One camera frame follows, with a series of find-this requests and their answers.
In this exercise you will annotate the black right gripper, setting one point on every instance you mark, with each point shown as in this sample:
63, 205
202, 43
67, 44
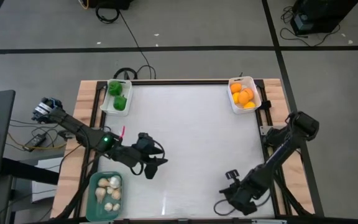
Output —
250, 186

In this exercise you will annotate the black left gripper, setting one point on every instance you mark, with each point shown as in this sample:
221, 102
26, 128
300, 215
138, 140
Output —
129, 155

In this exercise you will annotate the large white garlic bulb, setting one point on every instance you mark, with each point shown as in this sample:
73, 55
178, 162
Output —
115, 182

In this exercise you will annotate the yellow lemon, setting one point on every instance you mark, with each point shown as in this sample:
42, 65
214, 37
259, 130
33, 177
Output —
235, 98
249, 105

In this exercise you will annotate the orange fruit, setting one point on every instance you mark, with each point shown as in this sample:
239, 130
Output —
235, 87
250, 92
243, 98

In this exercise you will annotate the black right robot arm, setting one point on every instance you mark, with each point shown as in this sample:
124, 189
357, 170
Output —
303, 124

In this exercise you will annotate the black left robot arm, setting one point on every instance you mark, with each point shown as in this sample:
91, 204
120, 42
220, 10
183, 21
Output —
73, 124

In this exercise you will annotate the pink tape tag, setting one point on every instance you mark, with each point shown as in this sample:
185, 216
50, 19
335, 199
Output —
123, 132

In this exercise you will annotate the teal plastic basket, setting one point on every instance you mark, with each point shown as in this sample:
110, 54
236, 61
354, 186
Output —
92, 205

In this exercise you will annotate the white plastic basket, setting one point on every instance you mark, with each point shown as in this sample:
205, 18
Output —
104, 105
253, 81

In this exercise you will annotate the white board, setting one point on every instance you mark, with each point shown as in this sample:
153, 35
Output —
45, 193

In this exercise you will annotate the wooden table board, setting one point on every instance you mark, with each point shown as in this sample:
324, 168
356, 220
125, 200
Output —
273, 83

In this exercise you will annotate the black power adapter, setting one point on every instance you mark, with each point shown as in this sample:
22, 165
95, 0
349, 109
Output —
35, 141

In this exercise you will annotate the black desk leg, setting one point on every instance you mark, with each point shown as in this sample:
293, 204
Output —
26, 171

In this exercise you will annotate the black floor equipment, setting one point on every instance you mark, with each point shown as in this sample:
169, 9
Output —
110, 3

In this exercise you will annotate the black equipment case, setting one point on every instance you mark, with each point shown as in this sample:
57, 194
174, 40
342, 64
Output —
322, 12

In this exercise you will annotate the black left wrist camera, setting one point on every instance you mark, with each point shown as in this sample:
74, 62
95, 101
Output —
146, 143

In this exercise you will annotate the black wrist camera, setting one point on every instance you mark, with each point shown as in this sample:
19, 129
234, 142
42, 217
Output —
146, 143
232, 175

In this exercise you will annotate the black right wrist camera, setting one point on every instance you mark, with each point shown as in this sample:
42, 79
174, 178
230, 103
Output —
232, 175

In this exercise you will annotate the black aluminium table frame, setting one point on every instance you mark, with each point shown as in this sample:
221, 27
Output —
182, 82

